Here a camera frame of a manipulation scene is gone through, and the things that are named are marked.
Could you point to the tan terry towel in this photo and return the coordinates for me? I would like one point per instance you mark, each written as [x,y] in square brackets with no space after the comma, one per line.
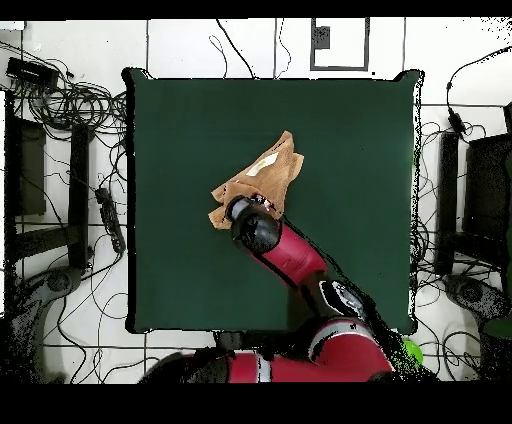
[276,176]

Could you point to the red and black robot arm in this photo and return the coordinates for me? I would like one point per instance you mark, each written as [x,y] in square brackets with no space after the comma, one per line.
[292,256]

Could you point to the flat black box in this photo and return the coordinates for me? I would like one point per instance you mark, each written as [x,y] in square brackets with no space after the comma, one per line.
[30,71]

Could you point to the dark green tablecloth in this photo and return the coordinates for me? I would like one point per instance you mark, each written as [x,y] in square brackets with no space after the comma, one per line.
[180,260]

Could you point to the black power strip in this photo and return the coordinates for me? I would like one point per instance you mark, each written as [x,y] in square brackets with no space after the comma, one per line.
[110,218]

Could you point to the small grey square plate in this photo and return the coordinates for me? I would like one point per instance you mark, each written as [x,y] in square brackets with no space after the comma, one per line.
[322,37]

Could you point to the black power adapter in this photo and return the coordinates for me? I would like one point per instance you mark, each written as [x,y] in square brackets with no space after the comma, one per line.
[456,122]

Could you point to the bright green ball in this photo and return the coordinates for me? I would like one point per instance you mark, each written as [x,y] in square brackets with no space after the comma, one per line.
[414,350]

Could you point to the grey chair base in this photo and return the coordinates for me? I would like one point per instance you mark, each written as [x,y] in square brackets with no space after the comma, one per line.
[472,292]
[60,280]

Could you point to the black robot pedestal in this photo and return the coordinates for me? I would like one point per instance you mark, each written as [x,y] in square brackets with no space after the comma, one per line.
[228,340]

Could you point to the black stand frame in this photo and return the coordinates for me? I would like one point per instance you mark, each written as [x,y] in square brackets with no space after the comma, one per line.
[447,200]
[79,200]

